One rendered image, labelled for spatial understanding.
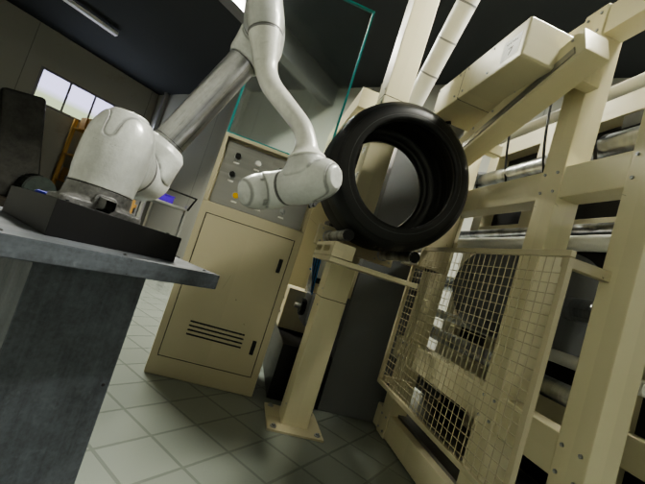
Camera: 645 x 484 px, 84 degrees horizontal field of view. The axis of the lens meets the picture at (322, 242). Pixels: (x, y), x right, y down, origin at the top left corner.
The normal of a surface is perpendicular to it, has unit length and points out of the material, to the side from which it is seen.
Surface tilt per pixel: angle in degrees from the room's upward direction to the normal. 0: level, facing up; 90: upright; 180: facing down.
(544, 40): 90
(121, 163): 87
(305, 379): 90
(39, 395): 90
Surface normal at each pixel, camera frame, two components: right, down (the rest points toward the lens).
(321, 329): 0.20, 0.00
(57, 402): 0.79, 0.22
